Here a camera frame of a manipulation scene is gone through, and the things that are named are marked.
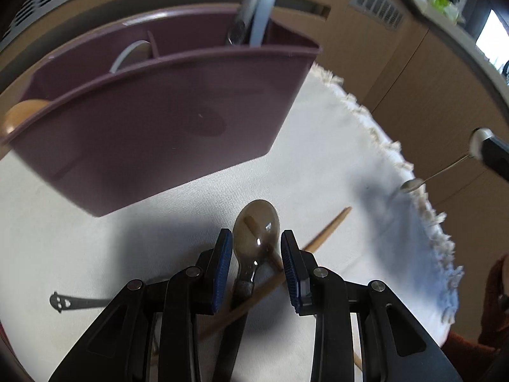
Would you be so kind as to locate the green items on counter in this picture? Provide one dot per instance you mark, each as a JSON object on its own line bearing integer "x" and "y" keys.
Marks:
{"x": 447, "y": 8}

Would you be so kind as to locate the maroon plastic utensil caddy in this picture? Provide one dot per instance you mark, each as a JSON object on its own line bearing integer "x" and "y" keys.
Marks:
{"x": 107, "y": 140}

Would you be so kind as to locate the orange wooden spoon in caddy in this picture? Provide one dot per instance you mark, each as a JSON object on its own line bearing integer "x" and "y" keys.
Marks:
{"x": 19, "y": 113}

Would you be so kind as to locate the white fringed table cloth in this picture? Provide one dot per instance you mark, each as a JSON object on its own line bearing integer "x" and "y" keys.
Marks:
{"x": 329, "y": 155}

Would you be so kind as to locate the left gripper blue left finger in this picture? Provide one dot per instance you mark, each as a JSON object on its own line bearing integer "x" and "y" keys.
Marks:
{"x": 218, "y": 268}

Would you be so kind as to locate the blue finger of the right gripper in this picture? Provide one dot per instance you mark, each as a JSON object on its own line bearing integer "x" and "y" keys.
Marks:
{"x": 495, "y": 156}

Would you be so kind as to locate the white round utensil in caddy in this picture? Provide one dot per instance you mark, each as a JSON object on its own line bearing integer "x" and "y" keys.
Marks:
{"x": 134, "y": 53}

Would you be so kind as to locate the smoky translucent plastic spoon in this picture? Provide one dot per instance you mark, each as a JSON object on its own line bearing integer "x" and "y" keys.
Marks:
{"x": 255, "y": 236}

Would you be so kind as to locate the light blue handled utensil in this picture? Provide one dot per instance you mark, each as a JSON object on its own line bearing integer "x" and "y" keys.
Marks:
{"x": 260, "y": 22}

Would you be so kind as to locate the wooden chopstick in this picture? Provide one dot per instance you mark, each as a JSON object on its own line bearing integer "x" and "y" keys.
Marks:
{"x": 275, "y": 282}
{"x": 357, "y": 361}

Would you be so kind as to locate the small grey ventilation grille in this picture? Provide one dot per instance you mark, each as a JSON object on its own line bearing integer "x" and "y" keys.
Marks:
{"x": 384, "y": 11}

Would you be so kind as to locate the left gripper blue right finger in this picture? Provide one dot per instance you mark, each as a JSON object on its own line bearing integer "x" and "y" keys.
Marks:
{"x": 296, "y": 272}

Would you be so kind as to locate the black smiley-handle utensil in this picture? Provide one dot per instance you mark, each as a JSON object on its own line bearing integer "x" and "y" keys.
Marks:
{"x": 63, "y": 303}

